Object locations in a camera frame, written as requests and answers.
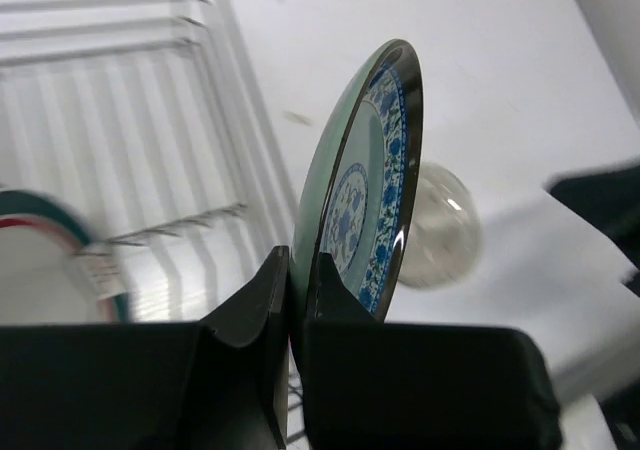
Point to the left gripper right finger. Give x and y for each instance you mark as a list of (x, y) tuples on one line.
[(328, 298)]

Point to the clear glass plate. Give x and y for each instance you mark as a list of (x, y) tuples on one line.
[(445, 235)]

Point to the wire dish rack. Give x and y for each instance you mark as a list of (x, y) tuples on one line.
[(144, 118)]

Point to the blue floral plate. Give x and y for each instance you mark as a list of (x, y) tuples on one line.
[(358, 197)]

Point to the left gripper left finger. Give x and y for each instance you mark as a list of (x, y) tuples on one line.
[(256, 309)]

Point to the white plate teal rim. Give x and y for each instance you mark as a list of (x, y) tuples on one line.
[(25, 208)]

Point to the white plate orange sunburst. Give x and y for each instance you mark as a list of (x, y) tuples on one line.
[(40, 283)]

